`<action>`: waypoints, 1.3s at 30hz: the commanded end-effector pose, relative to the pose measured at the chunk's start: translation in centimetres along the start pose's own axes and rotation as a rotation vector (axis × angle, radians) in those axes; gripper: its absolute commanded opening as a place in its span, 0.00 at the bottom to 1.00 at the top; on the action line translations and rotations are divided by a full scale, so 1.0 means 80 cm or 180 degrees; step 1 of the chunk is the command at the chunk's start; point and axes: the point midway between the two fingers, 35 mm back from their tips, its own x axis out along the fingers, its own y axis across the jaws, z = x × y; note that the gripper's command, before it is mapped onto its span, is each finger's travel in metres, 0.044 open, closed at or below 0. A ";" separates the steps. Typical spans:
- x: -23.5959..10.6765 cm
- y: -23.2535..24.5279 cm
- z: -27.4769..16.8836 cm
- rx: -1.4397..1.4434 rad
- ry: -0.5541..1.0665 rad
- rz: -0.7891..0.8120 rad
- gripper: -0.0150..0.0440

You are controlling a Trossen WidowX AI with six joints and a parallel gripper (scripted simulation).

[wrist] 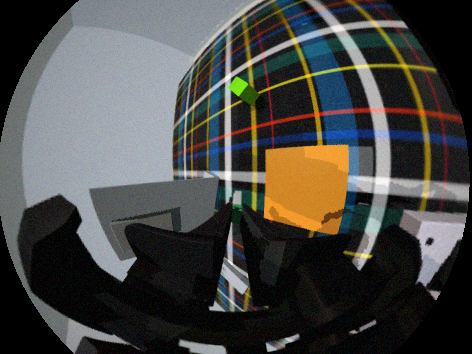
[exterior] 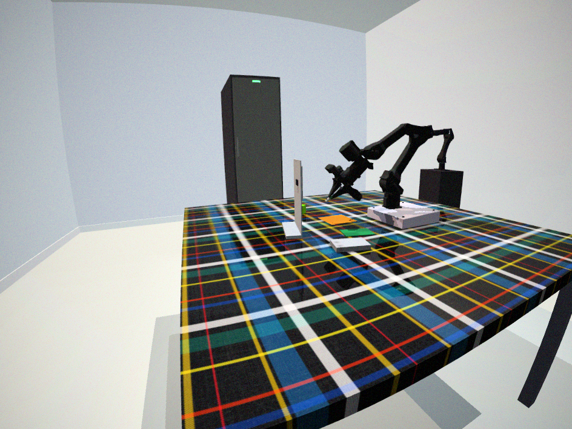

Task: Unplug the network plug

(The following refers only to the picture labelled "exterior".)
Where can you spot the green square patch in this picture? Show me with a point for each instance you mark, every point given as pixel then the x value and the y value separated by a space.
pixel 357 232

